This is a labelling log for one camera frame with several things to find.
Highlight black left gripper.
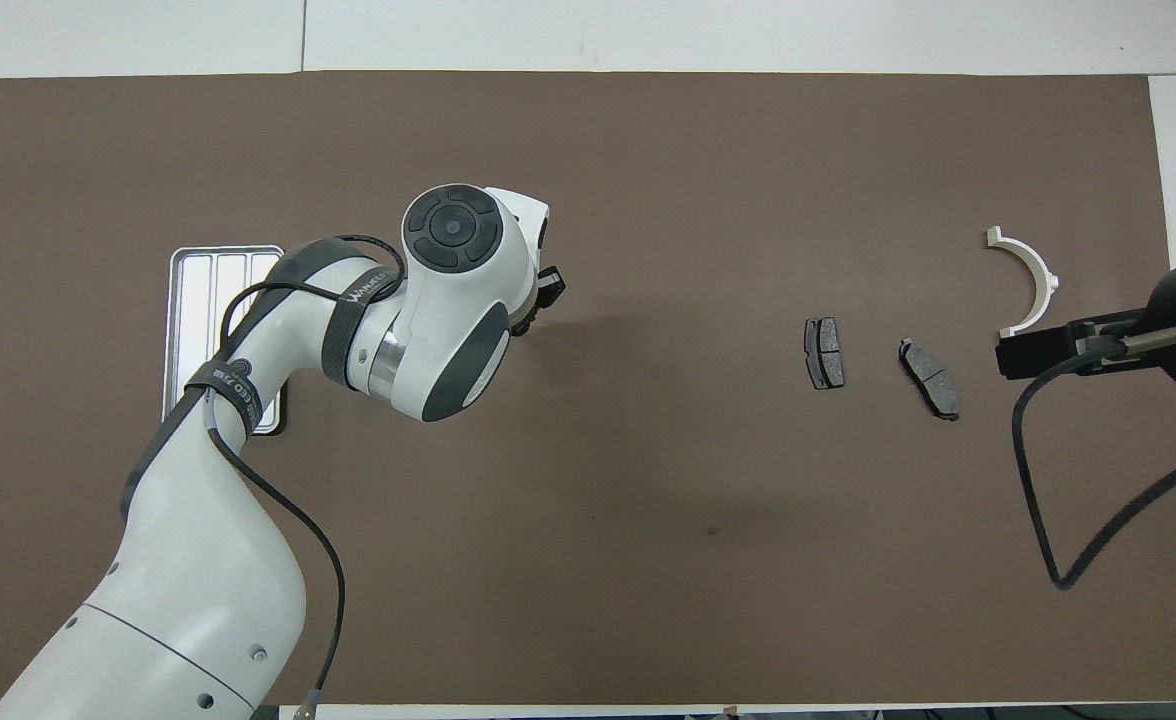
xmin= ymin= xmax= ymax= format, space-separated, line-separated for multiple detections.
xmin=513 ymin=267 xmax=567 ymax=336

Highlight small dark brake pad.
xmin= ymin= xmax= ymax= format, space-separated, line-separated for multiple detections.
xmin=803 ymin=317 xmax=846 ymax=391

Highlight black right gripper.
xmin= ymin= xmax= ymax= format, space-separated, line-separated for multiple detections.
xmin=995 ymin=312 xmax=1149 ymax=381

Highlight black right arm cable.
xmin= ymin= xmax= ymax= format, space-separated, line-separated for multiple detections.
xmin=1010 ymin=335 xmax=1176 ymax=592

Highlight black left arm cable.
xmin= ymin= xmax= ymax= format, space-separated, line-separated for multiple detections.
xmin=203 ymin=235 xmax=409 ymax=716

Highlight black velcro cable strap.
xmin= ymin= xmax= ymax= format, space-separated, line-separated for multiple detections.
xmin=320 ymin=262 xmax=407 ymax=393
xmin=184 ymin=360 xmax=265 ymax=436

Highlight brown table mat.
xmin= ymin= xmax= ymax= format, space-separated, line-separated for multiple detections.
xmin=0 ymin=70 xmax=1176 ymax=706

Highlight large dark brake pad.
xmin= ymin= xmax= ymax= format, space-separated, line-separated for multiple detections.
xmin=897 ymin=337 xmax=962 ymax=422

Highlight silver metal tray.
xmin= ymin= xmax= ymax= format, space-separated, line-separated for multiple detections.
xmin=161 ymin=245 xmax=289 ymax=437

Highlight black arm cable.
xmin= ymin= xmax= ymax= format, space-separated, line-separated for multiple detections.
xmin=203 ymin=235 xmax=409 ymax=716
xmin=1010 ymin=335 xmax=1176 ymax=592

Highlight white half ring bracket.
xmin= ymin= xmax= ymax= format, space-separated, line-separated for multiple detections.
xmin=984 ymin=226 xmax=1061 ymax=346

